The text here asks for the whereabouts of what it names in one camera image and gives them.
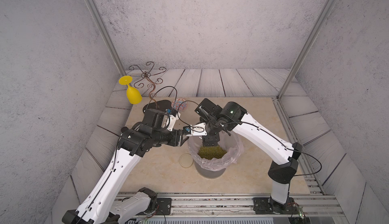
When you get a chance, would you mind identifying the grey bin with plastic liner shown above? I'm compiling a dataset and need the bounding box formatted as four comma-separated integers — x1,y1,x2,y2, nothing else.
188,131,244,179

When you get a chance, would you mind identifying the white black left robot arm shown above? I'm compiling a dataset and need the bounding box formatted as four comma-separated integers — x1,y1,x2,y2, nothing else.
62,109,194,224

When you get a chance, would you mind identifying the pile of green mung beans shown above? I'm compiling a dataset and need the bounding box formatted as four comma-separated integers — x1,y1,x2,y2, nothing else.
198,146,227,160

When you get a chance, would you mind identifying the yellow plastic goblet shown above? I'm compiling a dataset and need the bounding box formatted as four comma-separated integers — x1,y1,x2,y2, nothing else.
119,76,142,104

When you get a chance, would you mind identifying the colourful patterned small bowl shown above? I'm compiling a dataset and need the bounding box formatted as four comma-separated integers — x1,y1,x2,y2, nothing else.
171,98,188,113

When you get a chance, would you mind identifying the small black-capped spice bottle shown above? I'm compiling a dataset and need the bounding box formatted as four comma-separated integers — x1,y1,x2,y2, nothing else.
121,127,129,134

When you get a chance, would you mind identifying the dark metal scroll stand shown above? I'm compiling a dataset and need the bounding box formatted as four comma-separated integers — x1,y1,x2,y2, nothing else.
128,61,169,111

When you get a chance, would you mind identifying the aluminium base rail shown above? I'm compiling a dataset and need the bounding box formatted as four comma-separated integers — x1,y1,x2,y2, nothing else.
81,178,347,224

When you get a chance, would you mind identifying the left aluminium frame post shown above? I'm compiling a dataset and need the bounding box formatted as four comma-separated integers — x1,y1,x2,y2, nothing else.
84,0,126,76

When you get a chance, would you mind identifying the aluminium frame post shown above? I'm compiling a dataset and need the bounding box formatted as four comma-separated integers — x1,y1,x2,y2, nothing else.
277,0,337,101
84,0,126,76

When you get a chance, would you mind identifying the right aluminium frame post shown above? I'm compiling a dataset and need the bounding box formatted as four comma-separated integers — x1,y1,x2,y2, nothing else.
277,0,337,101

